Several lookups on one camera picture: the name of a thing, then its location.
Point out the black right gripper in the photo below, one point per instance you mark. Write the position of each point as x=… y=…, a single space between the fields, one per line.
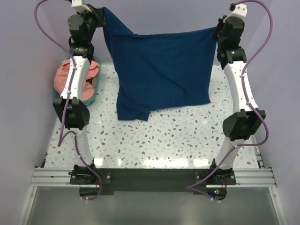
x=217 y=33

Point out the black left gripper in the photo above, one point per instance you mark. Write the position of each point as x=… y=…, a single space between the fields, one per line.
x=99 y=13

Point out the dark blue t shirt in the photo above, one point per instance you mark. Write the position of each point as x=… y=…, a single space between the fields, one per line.
x=158 y=71

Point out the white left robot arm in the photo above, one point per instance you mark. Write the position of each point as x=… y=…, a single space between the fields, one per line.
x=70 y=109

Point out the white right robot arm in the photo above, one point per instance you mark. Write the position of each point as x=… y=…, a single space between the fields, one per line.
x=246 y=117

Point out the pink t shirt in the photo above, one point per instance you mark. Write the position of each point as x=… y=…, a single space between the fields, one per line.
x=61 y=77

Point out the beige garment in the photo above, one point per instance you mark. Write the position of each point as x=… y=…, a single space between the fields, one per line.
x=94 y=81

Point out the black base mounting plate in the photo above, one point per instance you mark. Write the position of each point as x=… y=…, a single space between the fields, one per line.
x=108 y=181

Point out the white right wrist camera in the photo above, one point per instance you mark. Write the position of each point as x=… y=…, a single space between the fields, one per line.
x=237 y=10

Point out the aluminium frame rail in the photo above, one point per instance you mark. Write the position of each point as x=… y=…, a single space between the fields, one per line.
x=245 y=178

